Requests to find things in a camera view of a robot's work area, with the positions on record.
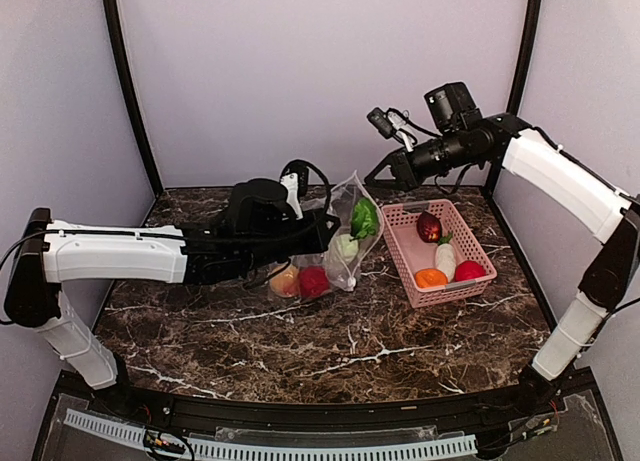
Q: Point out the black frame post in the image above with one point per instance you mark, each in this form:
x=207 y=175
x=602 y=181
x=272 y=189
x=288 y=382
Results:
x=525 y=53
x=128 y=90

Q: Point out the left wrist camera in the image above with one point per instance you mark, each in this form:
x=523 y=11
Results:
x=295 y=179

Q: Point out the smooth white radish toy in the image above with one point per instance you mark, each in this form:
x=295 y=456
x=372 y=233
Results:
x=342 y=249

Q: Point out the orange fruit toy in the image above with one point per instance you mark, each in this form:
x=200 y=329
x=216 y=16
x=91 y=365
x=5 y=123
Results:
x=430 y=278

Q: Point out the red round fruit toy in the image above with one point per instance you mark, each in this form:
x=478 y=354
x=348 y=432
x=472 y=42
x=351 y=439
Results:
x=313 y=282

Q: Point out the yellow peach toy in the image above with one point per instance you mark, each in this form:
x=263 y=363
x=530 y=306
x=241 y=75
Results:
x=286 y=283

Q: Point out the pink plastic basket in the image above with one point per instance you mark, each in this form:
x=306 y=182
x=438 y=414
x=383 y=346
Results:
x=410 y=254

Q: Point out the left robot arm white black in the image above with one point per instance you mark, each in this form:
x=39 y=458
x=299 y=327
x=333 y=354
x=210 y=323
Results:
x=52 y=252

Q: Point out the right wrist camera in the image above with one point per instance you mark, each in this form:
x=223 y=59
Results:
x=390 y=126

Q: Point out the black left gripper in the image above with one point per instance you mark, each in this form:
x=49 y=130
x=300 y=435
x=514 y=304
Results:
x=319 y=237

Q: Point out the clear zip top bag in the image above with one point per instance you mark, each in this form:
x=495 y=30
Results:
x=339 y=267

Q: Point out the small green radish leaf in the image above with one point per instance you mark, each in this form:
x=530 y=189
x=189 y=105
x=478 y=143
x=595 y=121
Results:
x=445 y=239

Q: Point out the white slotted cable duct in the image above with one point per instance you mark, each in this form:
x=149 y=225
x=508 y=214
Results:
x=230 y=444

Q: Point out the left black frame post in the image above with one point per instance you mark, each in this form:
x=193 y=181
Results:
x=128 y=90

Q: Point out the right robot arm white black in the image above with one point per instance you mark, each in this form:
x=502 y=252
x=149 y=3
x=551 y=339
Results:
x=465 y=138

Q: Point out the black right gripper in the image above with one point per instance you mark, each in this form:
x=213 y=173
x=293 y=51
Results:
x=406 y=176

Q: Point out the red tomato toy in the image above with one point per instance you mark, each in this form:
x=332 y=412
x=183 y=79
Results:
x=468 y=270

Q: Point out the right black frame post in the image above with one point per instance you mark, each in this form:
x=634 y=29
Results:
x=525 y=53

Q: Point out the wrinkled white radish toy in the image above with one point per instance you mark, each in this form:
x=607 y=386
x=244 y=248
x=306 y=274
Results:
x=445 y=260

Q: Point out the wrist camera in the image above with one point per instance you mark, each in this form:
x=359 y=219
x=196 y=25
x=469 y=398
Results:
x=295 y=179
x=390 y=126

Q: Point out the black front rail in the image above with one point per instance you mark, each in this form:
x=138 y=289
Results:
x=482 y=411

